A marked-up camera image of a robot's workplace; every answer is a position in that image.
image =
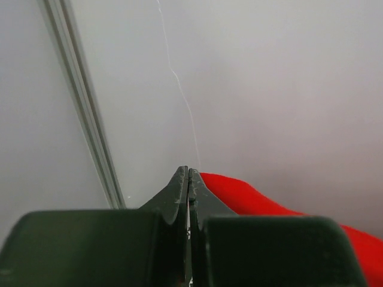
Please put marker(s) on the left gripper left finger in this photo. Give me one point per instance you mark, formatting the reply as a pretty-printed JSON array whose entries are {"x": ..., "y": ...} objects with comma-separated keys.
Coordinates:
[{"x": 111, "y": 247}]

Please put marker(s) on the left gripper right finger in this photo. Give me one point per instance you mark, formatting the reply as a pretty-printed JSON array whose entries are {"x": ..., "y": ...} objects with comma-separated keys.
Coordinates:
[{"x": 233, "y": 250}]

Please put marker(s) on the red t shirt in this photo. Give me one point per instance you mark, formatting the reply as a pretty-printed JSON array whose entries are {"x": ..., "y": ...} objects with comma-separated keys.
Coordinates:
[{"x": 244, "y": 199}]

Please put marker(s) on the left aluminium frame post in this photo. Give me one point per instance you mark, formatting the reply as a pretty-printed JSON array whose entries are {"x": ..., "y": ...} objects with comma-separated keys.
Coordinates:
[{"x": 60, "y": 20}]

